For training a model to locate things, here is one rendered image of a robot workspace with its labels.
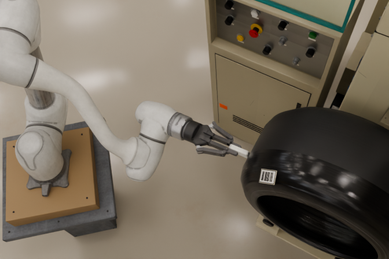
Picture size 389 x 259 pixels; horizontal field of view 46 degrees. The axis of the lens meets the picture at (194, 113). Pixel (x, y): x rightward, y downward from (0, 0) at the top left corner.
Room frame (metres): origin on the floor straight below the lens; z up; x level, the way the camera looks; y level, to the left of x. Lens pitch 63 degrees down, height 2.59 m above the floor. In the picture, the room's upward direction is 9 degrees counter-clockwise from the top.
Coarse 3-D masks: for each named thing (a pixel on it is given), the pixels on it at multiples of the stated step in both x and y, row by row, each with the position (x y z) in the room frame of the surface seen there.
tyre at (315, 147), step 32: (288, 128) 0.53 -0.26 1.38; (320, 128) 0.49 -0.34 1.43; (352, 128) 0.47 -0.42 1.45; (384, 128) 0.47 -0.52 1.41; (256, 160) 0.47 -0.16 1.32; (288, 160) 0.42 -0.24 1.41; (320, 160) 0.40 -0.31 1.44; (352, 160) 0.38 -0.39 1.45; (384, 160) 0.37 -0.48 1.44; (256, 192) 0.40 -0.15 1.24; (288, 192) 0.34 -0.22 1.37; (320, 192) 0.32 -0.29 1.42; (352, 192) 0.30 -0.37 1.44; (384, 192) 0.29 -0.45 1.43; (288, 224) 0.34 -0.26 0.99; (320, 224) 0.34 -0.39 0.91; (352, 224) 0.23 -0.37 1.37; (384, 224) 0.21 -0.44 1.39; (352, 256) 0.19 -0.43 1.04; (384, 256) 0.16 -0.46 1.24
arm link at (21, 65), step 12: (0, 36) 0.89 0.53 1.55; (12, 36) 0.89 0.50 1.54; (24, 36) 0.91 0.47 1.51; (0, 48) 0.85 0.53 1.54; (12, 48) 0.86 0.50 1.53; (24, 48) 0.87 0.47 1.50; (0, 60) 0.81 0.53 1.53; (12, 60) 0.82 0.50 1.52; (24, 60) 0.83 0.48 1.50; (0, 72) 0.79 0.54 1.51; (12, 72) 0.79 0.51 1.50; (24, 72) 0.79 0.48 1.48; (12, 84) 0.78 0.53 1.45; (24, 84) 0.78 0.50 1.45
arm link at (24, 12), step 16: (0, 0) 1.04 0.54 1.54; (16, 0) 1.03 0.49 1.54; (32, 0) 1.05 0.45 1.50; (0, 16) 0.96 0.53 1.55; (16, 16) 0.96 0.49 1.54; (32, 16) 0.99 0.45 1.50; (32, 32) 0.94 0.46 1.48; (32, 48) 0.94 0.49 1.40; (32, 96) 0.95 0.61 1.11; (48, 96) 0.96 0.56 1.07; (32, 112) 0.94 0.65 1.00; (48, 112) 0.93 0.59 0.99; (64, 112) 0.97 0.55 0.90
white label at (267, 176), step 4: (260, 172) 0.42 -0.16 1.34; (264, 172) 0.42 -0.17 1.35; (268, 172) 0.41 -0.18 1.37; (272, 172) 0.40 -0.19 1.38; (276, 172) 0.40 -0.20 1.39; (260, 176) 0.41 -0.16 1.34; (264, 176) 0.40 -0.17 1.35; (268, 176) 0.40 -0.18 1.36; (272, 176) 0.39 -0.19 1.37; (260, 180) 0.40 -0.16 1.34; (264, 180) 0.39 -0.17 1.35; (268, 180) 0.39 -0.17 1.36; (272, 180) 0.38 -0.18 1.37
